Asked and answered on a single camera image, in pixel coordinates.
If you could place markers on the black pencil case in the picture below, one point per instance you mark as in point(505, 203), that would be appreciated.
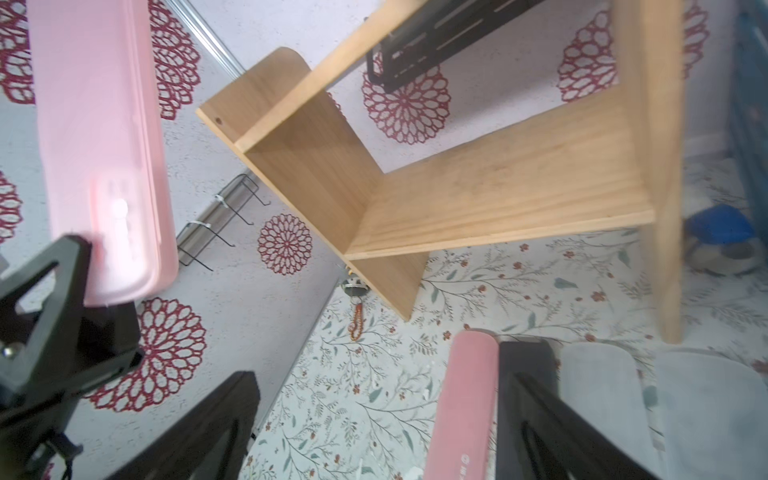
point(536, 358)

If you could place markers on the clear pencil case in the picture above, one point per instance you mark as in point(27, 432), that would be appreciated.
point(601, 383)
point(714, 417)

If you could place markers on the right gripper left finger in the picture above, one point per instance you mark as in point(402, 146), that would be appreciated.
point(209, 442)

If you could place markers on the black wire wall rack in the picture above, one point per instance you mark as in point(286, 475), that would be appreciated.
point(197, 234)

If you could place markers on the wooden two-tier shelf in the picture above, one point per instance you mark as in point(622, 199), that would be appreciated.
point(609, 160)

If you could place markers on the small blue round toy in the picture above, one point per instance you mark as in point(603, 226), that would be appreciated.
point(720, 240)

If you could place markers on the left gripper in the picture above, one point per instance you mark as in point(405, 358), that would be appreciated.
point(64, 352)

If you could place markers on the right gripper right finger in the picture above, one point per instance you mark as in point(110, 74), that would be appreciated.
point(552, 441)

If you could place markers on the blue white toy crib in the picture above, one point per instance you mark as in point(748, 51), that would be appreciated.
point(747, 123)

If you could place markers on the black wall shelf rack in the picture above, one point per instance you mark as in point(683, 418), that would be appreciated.
point(438, 31)

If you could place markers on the pink pencil case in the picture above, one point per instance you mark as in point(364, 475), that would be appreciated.
point(101, 142)
point(465, 410)

